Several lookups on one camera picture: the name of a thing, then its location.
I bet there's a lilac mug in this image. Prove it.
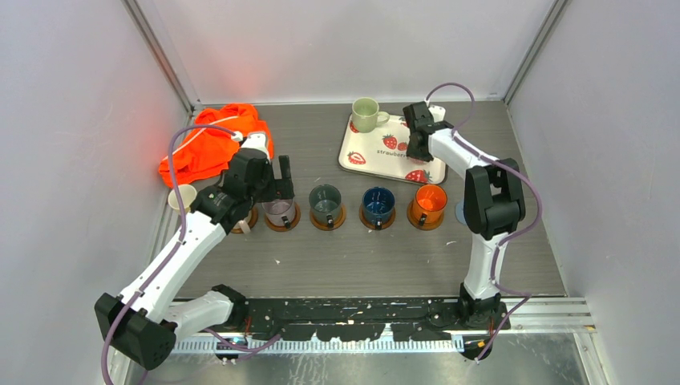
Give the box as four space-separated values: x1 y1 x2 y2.
261 199 295 226

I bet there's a wooden coaster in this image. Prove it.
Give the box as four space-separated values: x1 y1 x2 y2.
265 204 302 233
310 205 347 231
407 201 445 231
249 207 258 230
359 206 396 230

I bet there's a dark green mug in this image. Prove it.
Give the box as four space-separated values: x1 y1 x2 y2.
309 184 342 229

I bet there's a white pink-handled mug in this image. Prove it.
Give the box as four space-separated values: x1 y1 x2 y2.
232 211 252 234

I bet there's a light green mug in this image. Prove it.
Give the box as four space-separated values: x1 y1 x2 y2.
351 97 391 133

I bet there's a cream yellow mug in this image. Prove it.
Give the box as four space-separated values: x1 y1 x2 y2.
167 184 197 213

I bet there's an orange mug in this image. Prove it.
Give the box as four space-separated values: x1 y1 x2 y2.
412 184 447 222

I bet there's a dark blue mug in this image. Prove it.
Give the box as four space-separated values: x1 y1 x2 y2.
361 186 395 213

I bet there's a blue coaster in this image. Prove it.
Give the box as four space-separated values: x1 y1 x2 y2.
455 201 467 225

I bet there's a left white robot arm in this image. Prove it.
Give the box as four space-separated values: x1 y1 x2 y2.
95 148 294 371

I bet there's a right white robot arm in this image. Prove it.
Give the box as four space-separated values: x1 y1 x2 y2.
403 101 526 329

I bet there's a white strawberry tray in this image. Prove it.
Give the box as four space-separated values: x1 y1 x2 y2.
338 115 447 184

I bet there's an orange cloth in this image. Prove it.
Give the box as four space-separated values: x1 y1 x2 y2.
158 103 272 188

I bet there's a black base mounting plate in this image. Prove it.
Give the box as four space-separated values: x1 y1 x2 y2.
195 296 511 343

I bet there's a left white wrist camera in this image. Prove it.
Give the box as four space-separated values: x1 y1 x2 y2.
231 132 272 160

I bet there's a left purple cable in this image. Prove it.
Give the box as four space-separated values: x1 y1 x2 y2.
100 124 282 385

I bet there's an aluminium front rail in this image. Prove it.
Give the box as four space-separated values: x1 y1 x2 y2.
172 334 464 355

